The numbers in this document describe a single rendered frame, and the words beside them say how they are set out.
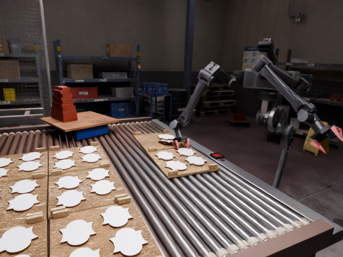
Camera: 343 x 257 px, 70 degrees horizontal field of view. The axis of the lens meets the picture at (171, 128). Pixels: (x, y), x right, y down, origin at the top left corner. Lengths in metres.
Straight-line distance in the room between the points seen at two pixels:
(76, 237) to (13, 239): 0.22
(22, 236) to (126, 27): 6.23
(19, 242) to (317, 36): 6.31
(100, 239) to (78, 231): 0.10
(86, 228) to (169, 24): 6.82
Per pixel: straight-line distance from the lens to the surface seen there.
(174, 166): 1.52
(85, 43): 6.61
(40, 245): 1.07
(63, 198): 1.28
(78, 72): 5.98
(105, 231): 1.05
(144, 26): 7.13
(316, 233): 1.18
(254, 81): 2.13
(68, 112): 2.26
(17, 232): 1.14
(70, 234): 1.06
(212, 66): 1.72
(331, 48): 6.36
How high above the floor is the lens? 1.58
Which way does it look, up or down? 16 degrees down
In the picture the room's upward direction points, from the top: 2 degrees clockwise
